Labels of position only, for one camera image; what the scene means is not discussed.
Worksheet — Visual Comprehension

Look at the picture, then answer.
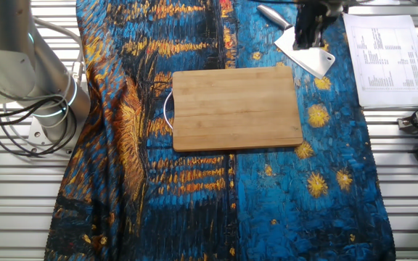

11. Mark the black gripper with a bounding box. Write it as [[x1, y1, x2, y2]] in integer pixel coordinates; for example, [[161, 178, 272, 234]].
[[292, 0, 340, 51]]

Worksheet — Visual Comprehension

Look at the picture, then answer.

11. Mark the steel cleaver knife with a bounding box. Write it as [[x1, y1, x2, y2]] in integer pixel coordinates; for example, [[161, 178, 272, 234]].
[[256, 4, 336, 80]]

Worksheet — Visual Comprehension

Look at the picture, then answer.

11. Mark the bamboo cutting board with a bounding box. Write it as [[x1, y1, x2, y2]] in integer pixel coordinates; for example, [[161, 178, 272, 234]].
[[163, 66, 304, 152]]

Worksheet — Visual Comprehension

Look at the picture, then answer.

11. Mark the printed white paper sheet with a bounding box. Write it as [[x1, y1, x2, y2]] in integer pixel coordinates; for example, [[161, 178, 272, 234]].
[[342, 13, 418, 109]]

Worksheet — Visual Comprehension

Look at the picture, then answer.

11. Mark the starry night print tablecloth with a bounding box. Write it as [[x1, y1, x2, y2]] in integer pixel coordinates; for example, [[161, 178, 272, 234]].
[[44, 0, 397, 261]]

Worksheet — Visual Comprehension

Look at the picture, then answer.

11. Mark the white cable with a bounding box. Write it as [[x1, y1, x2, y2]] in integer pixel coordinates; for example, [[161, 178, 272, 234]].
[[30, 16, 86, 75]]

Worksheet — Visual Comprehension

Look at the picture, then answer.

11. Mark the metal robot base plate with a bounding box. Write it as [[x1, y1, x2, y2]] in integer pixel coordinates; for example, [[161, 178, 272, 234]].
[[26, 115, 76, 156]]

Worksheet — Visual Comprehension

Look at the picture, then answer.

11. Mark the black cable bundle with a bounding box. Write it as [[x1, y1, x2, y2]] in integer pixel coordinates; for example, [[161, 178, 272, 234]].
[[0, 94, 78, 158]]

